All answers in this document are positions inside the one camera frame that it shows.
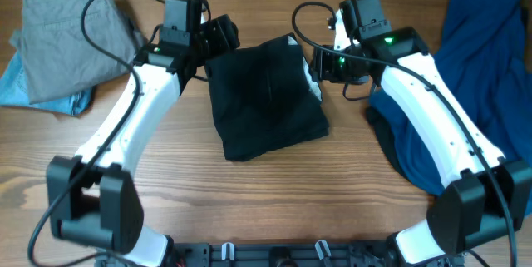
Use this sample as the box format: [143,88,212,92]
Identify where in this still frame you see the black shorts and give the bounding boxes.
[205,33,329,161]

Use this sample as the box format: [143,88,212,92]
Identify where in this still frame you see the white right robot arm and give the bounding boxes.
[313,27,531,266]

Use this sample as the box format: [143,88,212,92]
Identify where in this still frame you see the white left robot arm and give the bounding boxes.
[45,15,239,266]

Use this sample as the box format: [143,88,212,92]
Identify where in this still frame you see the black garment under shirt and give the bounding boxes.
[365,106,406,178]

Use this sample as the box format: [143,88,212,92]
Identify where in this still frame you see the blue shirt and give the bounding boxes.
[369,0,531,195]

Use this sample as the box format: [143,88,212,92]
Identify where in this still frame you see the folded grey shorts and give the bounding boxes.
[12,0,145,103]

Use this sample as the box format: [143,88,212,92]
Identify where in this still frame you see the folded light blue jeans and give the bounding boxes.
[1,52,93,116]

